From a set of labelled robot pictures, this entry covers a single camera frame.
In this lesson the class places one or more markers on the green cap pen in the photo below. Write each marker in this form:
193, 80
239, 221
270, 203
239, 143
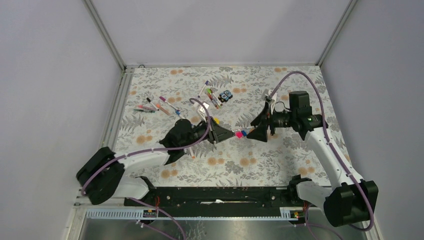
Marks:
216, 100

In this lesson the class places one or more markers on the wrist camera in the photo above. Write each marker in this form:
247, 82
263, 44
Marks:
200, 108
270, 102

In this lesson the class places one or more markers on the pink highlighter cap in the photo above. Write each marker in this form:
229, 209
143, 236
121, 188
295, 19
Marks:
239, 134

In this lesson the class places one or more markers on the purple cap white pen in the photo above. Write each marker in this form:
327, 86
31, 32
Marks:
203, 88

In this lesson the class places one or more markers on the pink pen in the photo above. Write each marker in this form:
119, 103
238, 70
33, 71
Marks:
146, 108

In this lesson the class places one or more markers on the floral table mat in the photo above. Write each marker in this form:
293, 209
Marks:
236, 161

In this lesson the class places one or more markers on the orange red pen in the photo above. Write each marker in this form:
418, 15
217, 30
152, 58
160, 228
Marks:
213, 101

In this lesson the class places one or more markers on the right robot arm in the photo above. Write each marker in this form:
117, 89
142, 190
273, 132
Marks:
351, 199

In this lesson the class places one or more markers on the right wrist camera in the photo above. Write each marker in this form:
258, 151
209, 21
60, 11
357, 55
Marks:
270, 102

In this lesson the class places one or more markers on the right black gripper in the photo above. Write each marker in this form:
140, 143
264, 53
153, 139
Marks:
264, 119

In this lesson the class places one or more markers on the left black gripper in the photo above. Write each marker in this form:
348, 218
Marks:
217, 133

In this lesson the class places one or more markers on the dark green pen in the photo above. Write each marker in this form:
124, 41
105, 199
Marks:
144, 110

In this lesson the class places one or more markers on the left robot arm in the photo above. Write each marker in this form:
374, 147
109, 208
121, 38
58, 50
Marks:
105, 175

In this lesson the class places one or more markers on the black cap pen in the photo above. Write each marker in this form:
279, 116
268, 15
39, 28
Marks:
151, 103

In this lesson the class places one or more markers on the blue cap thin pen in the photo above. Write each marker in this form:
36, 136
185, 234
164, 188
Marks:
245, 129

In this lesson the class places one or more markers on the orange pen left group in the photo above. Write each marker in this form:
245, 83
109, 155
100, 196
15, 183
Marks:
162, 109

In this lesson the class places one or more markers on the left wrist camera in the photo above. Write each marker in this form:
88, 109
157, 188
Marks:
200, 108

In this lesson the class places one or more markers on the magenta cap pen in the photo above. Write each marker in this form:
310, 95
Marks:
168, 103

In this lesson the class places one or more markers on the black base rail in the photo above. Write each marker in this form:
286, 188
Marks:
226, 202

